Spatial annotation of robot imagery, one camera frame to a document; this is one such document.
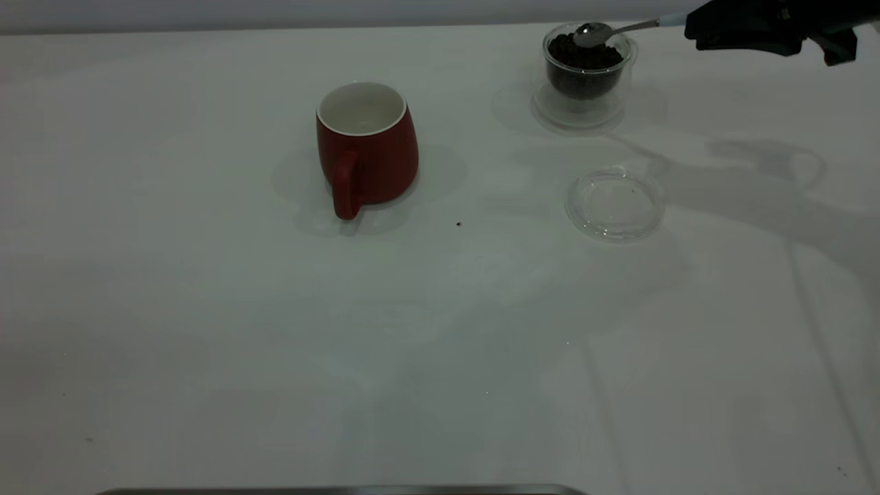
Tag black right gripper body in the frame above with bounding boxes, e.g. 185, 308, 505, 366
773, 0, 880, 39

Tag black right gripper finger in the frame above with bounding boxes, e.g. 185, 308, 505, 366
685, 0, 781, 32
687, 27, 806, 58

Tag metal spoon pale blue handle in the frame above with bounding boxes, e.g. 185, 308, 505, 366
573, 14, 688, 49

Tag red ceramic mug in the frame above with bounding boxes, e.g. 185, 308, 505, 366
316, 81, 420, 221

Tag dark coffee beans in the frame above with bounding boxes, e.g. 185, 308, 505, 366
547, 33, 625, 101

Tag clear round glass dish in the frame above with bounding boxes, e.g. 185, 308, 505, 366
565, 169, 666, 243

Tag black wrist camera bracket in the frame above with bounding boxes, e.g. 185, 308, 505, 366
811, 31, 859, 67

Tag clear double-wall glass cup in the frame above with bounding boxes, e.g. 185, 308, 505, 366
531, 22, 639, 131

